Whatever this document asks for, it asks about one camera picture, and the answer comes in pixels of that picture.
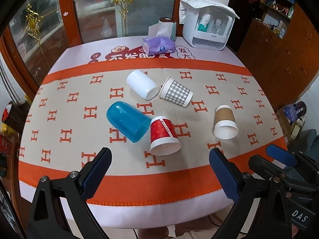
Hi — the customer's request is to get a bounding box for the red paper cup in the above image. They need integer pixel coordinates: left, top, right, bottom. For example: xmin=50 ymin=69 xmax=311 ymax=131
xmin=150 ymin=116 xmax=181 ymax=156

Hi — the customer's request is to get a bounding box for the brown sleeve paper cup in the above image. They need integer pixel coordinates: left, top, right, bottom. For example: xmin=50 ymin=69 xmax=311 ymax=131
xmin=213 ymin=105 xmax=239 ymax=140

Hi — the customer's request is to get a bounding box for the grey checkered paper cup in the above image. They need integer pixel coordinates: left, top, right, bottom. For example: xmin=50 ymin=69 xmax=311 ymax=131
xmin=159 ymin=77 xmax=193 ymax=107

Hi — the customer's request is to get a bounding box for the blue plastic cup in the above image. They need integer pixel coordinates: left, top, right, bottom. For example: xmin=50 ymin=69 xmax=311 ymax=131
xmin=106 ymin=101 xmax=151 ymax=143

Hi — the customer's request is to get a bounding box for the white plastic cup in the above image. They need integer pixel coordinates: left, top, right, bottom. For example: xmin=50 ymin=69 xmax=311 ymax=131
xmin=126 ymin=70 xmax=160 ymax=100

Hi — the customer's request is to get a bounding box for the cardboard box with items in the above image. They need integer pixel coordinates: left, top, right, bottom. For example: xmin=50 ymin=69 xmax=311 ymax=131
xmin=276 ymin=101 xmax=307 ymax=145

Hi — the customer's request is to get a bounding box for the pale printed tablecloth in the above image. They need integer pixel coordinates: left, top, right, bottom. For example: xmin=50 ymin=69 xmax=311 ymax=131
xmin=18 ymin=35 xmax=287 ymax=229

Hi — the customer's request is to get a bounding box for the dark wooden shelf cabinet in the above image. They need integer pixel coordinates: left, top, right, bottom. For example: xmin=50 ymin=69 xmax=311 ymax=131
xmin=237 ymin=0 xmax=318 ymax=111

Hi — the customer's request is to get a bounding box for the red dotted gift box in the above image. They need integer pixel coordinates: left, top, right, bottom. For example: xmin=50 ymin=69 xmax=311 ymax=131
xmin=2 ymin=101 xmax=25 ymax=133

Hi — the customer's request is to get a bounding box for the orange beige H-pattern cloth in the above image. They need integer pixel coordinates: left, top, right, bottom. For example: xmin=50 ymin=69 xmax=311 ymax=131
xmin=18 ymin=58 xmax=286 ymax=206

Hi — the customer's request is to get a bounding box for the white countertop sterilizer box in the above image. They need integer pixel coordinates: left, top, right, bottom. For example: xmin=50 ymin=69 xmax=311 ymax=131
xmin=179 ymin=0 xmax=239 ymax=51

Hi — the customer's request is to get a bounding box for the purple tissue pack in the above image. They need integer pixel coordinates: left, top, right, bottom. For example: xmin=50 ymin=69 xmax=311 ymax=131
xmin=142 ymin=22 xmax=175 ymax=56

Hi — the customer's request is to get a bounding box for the wooden glass sliding door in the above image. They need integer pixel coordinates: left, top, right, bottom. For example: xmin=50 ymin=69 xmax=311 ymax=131
xmin=1 ymin=0 xmax=180 ymax=98

